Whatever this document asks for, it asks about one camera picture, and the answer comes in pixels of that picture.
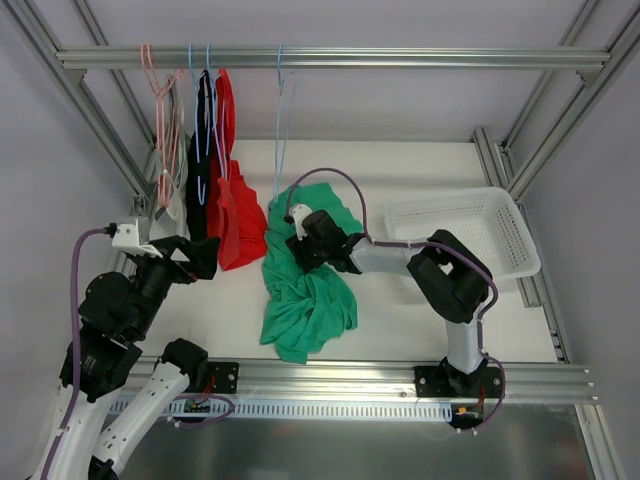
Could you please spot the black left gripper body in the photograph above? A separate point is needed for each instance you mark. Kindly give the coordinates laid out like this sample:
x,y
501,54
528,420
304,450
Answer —
x,y
181,255

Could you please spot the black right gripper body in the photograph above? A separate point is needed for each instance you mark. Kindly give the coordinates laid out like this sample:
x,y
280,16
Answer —
x,y
304,251

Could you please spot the red tank top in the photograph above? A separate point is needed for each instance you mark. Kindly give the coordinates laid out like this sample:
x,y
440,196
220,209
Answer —
x,y
235,217

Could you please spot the green tank top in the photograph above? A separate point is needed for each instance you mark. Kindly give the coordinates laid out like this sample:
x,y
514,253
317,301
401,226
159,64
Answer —
x,y
304,310

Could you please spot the blue wire hanger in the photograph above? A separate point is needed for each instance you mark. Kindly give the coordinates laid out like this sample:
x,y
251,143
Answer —
x,y
287,87

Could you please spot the blue hanger with red top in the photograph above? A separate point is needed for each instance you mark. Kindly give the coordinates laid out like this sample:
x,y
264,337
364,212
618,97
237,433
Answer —
x,y
225,121

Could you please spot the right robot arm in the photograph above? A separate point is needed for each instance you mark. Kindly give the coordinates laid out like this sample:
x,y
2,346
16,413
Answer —
x,y
454,282

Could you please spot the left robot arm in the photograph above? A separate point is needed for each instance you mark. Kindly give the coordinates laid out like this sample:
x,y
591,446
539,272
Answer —
x,y
107,326

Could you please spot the white tank top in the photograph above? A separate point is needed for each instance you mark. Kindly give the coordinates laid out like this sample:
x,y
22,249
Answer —
x,y
176,214

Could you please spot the blue hanger with black top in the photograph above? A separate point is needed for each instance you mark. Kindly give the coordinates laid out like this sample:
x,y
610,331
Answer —
x,y
201,187

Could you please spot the black tank top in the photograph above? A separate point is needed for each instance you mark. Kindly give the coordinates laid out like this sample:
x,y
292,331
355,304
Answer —
x,y
196,214

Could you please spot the white plastic basket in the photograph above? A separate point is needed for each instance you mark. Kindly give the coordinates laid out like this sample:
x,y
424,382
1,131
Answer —
x,y
486,220

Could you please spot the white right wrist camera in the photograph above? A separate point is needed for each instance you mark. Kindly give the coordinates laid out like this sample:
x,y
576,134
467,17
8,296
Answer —
x,y
295,216

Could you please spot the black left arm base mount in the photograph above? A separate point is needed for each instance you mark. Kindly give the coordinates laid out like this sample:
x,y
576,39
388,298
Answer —
x,y
221,377

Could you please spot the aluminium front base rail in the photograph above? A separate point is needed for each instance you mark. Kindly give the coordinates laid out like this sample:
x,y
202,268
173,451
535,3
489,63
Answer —
x,y
537,383

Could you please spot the pink wire hanger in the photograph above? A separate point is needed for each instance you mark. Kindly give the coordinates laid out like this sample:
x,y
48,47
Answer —
x,y
169,126

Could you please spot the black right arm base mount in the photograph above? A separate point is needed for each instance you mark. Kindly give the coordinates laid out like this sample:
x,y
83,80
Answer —
x,y
444,382

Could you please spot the white slotted cable duct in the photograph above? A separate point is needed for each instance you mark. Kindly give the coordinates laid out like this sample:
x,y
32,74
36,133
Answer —
x,y
308,409

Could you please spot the aluminium frame top rail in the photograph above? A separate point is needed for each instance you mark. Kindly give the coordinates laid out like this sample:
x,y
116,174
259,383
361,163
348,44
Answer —
x,y
297,57

